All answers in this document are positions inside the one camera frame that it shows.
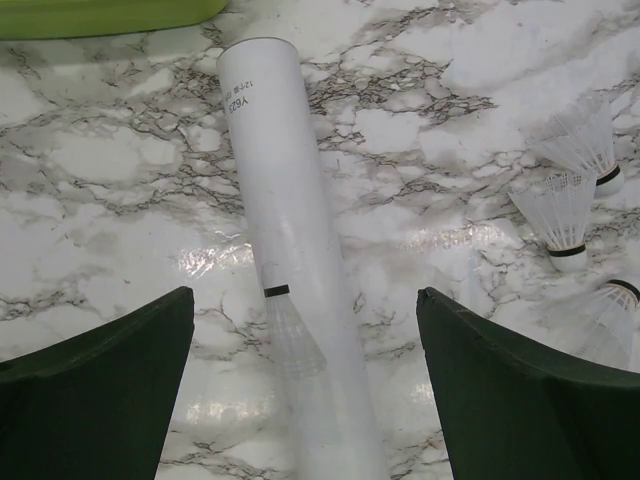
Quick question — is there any white shuttlecock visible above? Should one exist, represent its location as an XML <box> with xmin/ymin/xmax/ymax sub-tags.
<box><xmin>527</xmin><ymin>92</ymin><xmax>625</xmax><ymax>197</ymax></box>
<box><xmin>563</xmin><ymin>278</ymin><xmax>639</xmax><ymax>370</ymax></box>
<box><xmin>509</xmin><ymin>171</ymin><xmax>597</xmax><ymax>273</ymax></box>

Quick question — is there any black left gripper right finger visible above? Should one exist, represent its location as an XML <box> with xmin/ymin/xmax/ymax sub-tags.
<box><xmin>416</xmin><ymin>287</ymin><xmax>639</xmax><ymax>480</ymax></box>

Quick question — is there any green plastic basket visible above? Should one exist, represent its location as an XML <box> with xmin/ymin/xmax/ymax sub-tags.
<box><xmin>1</xmin><ymin>0</ymin><xmax>228</xmax><ymax>40</ymax></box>

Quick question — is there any white shuttlecock tube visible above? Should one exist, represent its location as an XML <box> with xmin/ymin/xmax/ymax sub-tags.
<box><xmin>217</xmin><ymin>37</ymin><xmax>389</xmax><ymax>479</ymax></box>

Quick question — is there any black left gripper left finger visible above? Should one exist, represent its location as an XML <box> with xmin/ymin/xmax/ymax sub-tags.
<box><xmin>1</xmin><ymin>286</ymin><xmax>194</xmax><ymax>479</ymax></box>

